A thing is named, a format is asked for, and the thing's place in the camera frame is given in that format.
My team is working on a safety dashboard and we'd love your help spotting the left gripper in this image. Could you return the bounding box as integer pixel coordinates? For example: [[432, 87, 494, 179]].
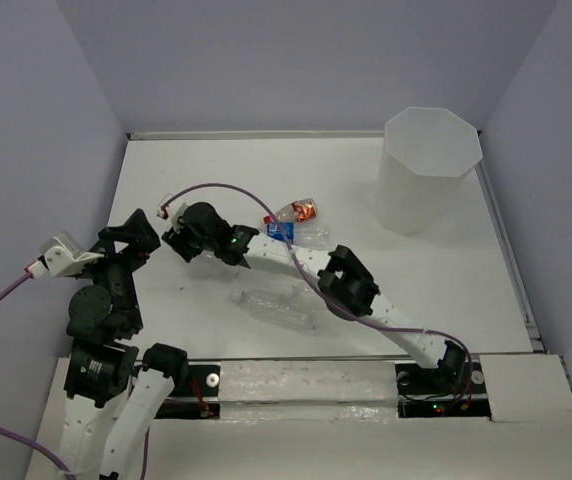
[[77, 206, 162, 329]]

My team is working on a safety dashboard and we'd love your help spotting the blue label plastic bottle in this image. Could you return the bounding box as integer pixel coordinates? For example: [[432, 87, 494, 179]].
[[265, 221, 330, 250]]

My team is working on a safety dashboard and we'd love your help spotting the red label plastic bottle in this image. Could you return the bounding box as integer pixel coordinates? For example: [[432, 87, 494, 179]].
[[262, 198, 318, 224]]

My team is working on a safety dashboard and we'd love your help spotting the clear bottle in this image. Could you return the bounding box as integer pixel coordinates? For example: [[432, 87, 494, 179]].
[[231, 282, 324, 334], [185, 251, 240, 282]]

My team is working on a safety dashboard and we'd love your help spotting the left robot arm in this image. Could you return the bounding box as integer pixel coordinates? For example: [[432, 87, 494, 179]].
[[59, 209, 188, 479]]

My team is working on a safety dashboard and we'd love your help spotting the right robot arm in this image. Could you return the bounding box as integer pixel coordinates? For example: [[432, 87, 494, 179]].
[[158, 201, 474, 398]]

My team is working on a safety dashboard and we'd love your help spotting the white octagonal plastic bin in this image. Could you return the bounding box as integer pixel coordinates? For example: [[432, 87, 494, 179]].
[[374, 107, 483, 235]]

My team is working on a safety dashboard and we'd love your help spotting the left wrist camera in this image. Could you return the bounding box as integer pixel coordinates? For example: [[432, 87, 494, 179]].
[[40, 231, 104, 278]]

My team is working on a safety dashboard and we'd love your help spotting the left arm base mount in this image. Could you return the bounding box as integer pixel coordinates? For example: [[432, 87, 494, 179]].
[[155, 362, 221, 420]]

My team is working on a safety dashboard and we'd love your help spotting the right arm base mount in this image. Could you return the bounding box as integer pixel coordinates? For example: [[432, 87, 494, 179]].
[[395, 361, 492, 419]]

